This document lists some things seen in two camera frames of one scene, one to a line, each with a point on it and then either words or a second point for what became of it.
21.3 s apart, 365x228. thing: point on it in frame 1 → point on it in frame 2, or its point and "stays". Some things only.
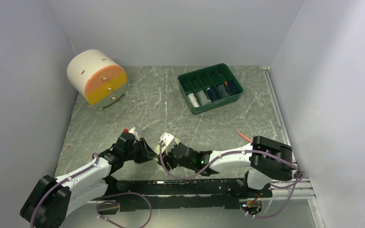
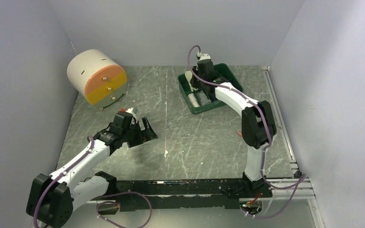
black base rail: (212, 194) stays
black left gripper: (146, 153) → (146, 135)
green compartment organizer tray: (209, 77) stays
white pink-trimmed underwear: (194, 100) stays
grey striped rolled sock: (203, 99) stays
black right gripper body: (173, 162) → (197, 84)
